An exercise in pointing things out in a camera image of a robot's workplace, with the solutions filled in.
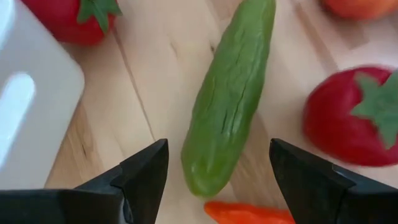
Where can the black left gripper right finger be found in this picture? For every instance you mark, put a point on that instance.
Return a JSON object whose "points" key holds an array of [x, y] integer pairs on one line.
{"points": [[326, 199]]}

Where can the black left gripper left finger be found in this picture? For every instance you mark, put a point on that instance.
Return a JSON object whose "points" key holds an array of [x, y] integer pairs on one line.
{"points": [[93, 202]]}

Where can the red toy tomato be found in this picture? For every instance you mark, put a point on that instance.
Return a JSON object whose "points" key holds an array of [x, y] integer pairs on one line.
{"points": [[56, 18], [332, 124]]}

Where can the long green toy cucumber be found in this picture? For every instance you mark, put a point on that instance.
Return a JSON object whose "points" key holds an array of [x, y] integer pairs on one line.
{"points": [[230, 93]]}

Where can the red chili pepper lower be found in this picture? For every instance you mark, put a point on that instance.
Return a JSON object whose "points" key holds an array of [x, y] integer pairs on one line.
{"points": [[242, 213]]}

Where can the white plastic bin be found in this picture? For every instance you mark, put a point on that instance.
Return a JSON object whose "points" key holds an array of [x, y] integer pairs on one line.
{"points": [[46, 93]]}

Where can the orange toy bell pepper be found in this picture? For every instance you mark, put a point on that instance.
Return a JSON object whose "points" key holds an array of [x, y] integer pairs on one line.
{"points": [[357, 7]]}

